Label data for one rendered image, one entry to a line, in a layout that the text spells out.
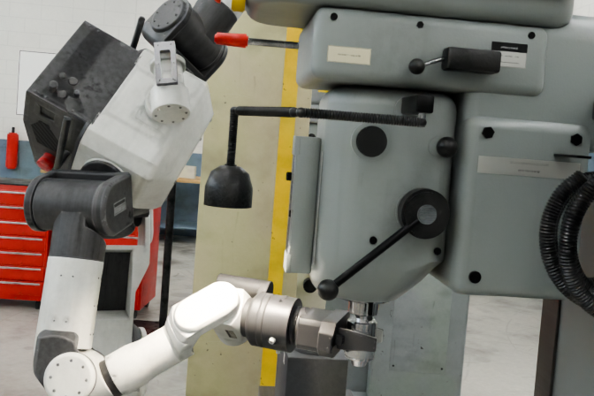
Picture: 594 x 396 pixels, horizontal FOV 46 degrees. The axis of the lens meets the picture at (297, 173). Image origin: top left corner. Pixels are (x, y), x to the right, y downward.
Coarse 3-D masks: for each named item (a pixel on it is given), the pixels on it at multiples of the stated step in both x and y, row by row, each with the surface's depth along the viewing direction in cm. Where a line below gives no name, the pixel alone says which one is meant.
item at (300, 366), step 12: (288, 360) 134; (300, 360) 134; (312, 360) 134; (324, 360) 135; (336, 360) 135; (288, 372) 134; (300, 372) 134; (312, 372) 135; (324, 372) 135; (336, 372) 135; (276, 384) 154; (288, 384) 134; (300, 384) 134; (312, 384) 135; (324, 384) 135; (336, 384) 135
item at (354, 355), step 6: (354, 330) 108; (360, 330) 107; (366, 330) 107; (372, 330) 108; (372, 336) 108; (348, 354) 109; (354, 354) 108; (360, 354) 108; (366, 354) 108; (372, 354) 109; (354, 360) 108; (360, 360) 108; (366, 360) 108
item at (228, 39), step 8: (216, 40) 114; (224, 40) 114; (232, 40) 114; (240, 40) 114; (248, 40) 115; (256, 40) 115; (264, 40) 115; (272, 40) 115; (288, 48) 116; (296, 48) 116
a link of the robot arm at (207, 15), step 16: (208, 0) 141; (192, 16) 137; (208, 16) 140; (224, 16) 141; (192, 32) 137; (208, 32) 140; (224, 32) 143; (176, 48) 139; (192, 48) 139; (208, 48) 141; (192, 64) 143; (208, 64) 143
